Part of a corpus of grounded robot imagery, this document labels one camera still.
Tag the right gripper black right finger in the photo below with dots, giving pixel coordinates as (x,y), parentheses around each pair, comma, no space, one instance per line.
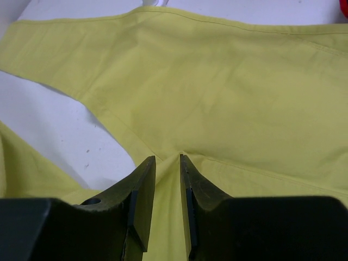
(206,214)

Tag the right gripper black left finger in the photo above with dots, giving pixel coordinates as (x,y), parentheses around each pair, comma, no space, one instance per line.
(134,194)

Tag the red shorts on hanger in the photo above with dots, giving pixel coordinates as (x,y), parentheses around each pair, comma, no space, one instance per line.
(344,7)

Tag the yellow-green trousers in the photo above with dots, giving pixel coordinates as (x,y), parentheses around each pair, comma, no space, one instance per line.
(260,110)

